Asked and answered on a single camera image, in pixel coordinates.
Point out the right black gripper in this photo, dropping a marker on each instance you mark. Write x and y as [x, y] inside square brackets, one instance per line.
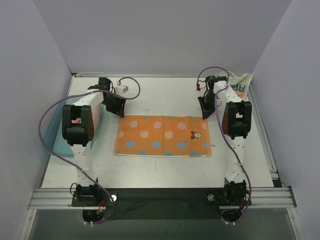
[206, 101]

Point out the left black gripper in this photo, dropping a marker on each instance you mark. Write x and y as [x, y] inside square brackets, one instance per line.
[114, 102]

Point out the orange polka dot towel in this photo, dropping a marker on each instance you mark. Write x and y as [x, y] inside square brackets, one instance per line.
[163, 136]

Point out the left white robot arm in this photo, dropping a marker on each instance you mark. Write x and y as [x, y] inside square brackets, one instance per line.
[79, 125]

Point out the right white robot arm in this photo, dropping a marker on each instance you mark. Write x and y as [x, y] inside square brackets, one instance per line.
[234, 120]

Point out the pink rolled towel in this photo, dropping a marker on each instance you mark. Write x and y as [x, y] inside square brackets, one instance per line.
[96, 112]

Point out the white rabbit print towel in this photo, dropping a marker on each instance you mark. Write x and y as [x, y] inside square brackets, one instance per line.
[238, 86]

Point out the salmon rolled towel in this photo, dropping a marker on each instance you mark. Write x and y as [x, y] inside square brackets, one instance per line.
[76, 121]

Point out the teal plastic tray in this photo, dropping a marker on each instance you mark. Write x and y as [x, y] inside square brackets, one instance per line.
[53, 136]

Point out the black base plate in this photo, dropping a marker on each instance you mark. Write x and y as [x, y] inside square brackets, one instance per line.
[97, 210]

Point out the aluminium front rail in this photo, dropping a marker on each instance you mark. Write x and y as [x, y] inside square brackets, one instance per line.
[261, 197]

